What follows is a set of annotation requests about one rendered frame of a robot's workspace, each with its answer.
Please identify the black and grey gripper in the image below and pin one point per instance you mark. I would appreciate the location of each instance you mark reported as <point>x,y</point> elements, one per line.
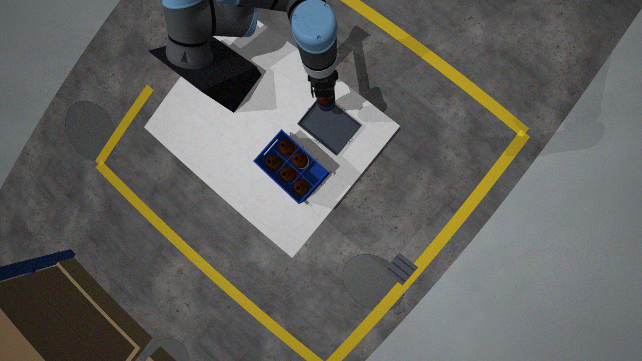
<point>323,88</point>

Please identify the brown bottle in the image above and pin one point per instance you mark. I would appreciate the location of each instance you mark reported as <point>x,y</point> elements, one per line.
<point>287,147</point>
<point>326,103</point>
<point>274,162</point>
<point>300,160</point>
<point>288,174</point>
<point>301,187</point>

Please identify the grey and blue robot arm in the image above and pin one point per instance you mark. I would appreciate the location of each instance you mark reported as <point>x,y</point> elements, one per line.
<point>190,22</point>

